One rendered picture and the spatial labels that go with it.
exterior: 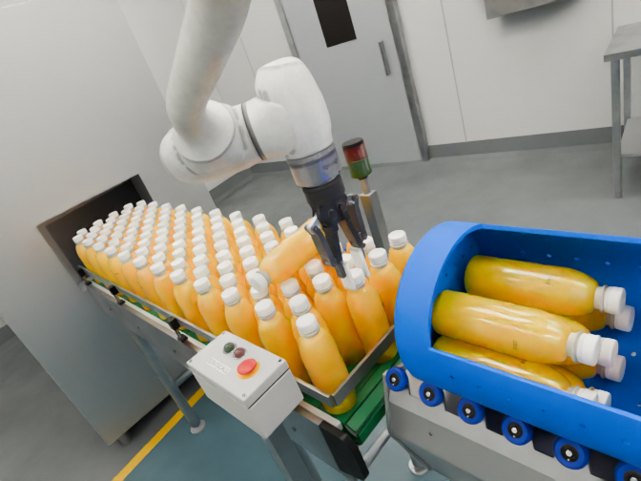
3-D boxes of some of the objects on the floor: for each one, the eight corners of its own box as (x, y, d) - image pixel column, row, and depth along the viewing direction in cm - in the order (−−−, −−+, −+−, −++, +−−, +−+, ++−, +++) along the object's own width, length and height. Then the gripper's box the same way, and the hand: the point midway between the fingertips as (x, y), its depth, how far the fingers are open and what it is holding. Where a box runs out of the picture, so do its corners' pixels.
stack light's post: (442, 440, 175) (368, 196, 126) (433, 435, 178) (358, 195, 129) (447, 432, 177) (376, 189, 129) (438, 428, 180) (366, 189, 132)
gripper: (301, 201, 73) (344, 311, 83) (363, 157, 82) (395, 261, 92) (275, 199, 78) (319, 303, 88) (335, 158, 87) (368, 257, 97)
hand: (353, 268), depth 89 cm, fingers closed on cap, 4 cm apart
